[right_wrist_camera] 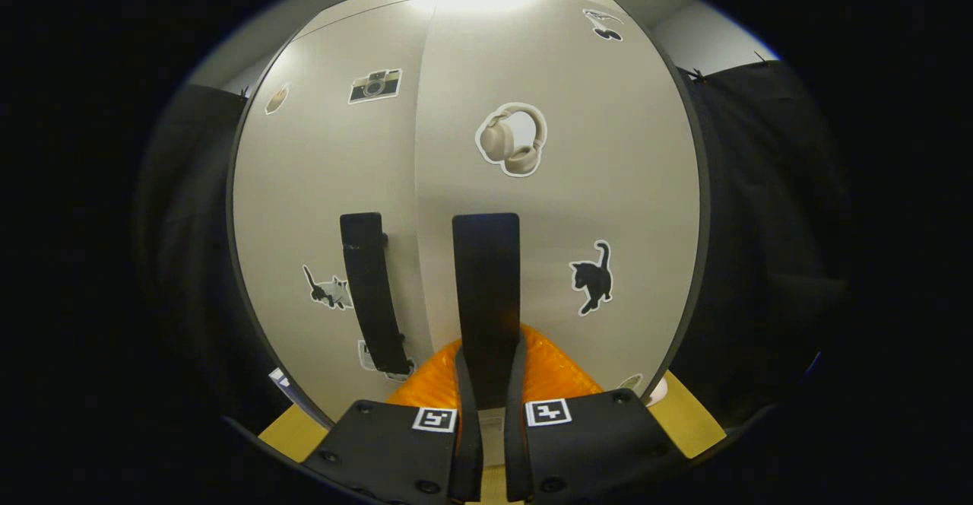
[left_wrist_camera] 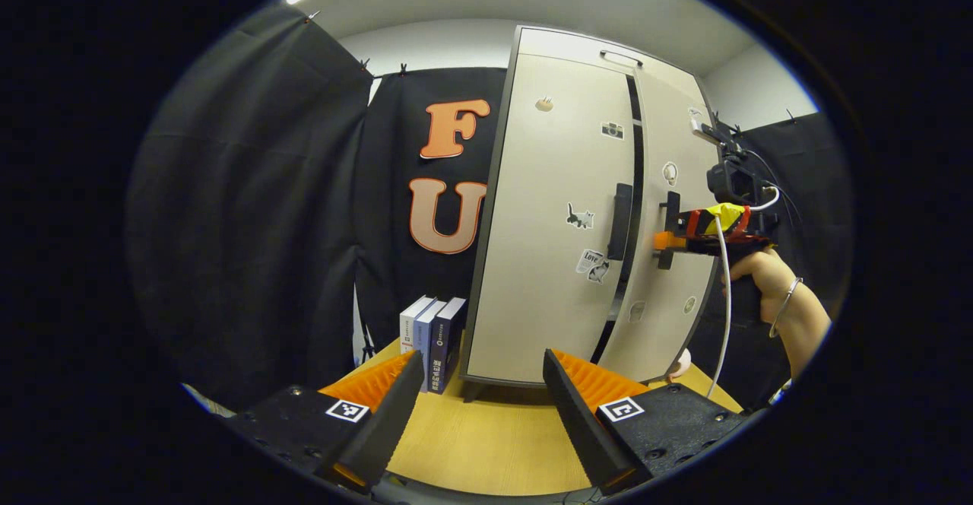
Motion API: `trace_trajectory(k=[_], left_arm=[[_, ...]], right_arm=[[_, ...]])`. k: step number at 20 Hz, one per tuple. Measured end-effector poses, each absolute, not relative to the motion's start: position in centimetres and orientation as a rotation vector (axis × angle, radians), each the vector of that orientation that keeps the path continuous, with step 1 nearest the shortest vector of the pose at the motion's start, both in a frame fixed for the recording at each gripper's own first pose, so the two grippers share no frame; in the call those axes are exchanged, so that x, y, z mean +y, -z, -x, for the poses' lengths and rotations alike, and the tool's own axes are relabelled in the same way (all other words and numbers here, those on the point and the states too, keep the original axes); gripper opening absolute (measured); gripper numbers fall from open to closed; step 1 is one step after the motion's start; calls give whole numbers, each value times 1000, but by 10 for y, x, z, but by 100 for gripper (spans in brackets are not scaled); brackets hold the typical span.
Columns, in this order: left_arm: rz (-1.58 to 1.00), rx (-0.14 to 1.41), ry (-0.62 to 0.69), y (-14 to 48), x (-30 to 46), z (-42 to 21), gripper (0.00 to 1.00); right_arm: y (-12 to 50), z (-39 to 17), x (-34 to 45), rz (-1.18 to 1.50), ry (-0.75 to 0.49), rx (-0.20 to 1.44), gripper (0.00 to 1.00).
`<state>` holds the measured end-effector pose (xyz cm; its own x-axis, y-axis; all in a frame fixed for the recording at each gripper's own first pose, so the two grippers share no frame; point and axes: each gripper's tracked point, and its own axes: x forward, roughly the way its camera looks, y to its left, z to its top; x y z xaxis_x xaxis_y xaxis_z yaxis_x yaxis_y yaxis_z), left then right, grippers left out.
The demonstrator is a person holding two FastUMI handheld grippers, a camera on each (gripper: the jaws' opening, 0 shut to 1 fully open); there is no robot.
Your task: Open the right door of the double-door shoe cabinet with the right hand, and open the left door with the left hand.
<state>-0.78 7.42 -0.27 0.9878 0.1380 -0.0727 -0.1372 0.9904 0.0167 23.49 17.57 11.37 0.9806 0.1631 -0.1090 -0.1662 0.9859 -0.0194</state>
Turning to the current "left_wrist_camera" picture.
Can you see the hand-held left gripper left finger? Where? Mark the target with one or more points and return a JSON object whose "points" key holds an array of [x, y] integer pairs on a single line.
{"points": [[384, 421]]}

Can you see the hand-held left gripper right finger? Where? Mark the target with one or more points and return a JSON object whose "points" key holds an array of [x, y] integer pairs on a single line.
{"points": [[581, 429]]}

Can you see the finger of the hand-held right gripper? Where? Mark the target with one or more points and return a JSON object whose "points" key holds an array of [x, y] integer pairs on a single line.
{"points": [[669, 240]]}

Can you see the cabinet door with cherry sticker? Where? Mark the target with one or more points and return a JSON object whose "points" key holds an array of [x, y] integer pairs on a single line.
{"points": [[661, 307]]}

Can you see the beige double-door shoe cabinet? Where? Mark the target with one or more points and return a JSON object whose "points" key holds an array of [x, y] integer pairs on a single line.
{"points": [[532, 56]]}

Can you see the beige cabinet flap panel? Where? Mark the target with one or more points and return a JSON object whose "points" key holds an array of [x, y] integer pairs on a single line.
{"points": [[562, 42]]}

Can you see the blue book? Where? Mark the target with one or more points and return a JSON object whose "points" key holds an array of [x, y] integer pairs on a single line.
{"points": [[422, 345]]}

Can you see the dark navy book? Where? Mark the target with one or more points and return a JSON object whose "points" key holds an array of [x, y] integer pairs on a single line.
{"points": [[445, 345]]}

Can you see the small white figurine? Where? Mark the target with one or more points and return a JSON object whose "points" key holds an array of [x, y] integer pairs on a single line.
{"points": [[679, 364]]}

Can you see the small white blue object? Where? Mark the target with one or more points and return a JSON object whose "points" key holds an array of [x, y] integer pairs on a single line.
{"points": [[779, 392]]}

